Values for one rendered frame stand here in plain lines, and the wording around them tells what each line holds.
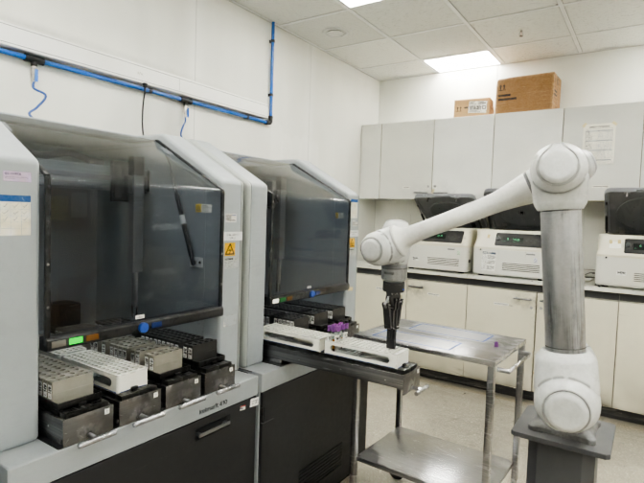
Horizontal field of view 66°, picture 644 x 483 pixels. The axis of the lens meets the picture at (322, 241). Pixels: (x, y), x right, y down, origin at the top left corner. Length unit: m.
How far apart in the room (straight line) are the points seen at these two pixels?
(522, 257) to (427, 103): 1.83
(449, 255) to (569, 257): 2.71
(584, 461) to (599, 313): 2.28
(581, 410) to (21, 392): 1.37
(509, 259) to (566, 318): 2.55
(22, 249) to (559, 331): 1.36
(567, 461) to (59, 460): 1.37
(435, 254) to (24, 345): 3.28
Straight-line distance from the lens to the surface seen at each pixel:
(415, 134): 4.57
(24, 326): 1.41
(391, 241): 1.52
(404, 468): 2.30
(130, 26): 3.03
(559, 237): 1.42
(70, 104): 2.74
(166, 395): 1.59
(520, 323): 3.98
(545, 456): 1.73
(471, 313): 4.08
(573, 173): 1.37
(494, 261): 3.99
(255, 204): 1.88
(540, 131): 4.27
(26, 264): 1.39
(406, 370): 1.74
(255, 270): 1.90
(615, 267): 3.87
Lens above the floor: 1.32
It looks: 3 degrees down
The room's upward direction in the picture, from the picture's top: 2 degrees clockwise
